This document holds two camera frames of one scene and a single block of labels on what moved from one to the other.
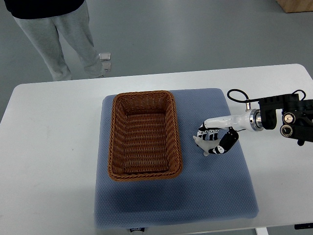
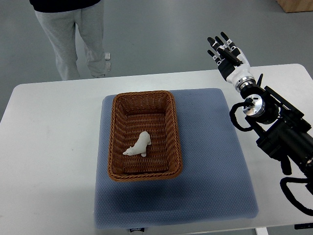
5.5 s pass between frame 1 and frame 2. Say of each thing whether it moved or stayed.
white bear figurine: moved
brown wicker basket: stayed
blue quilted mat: stayed
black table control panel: stayed
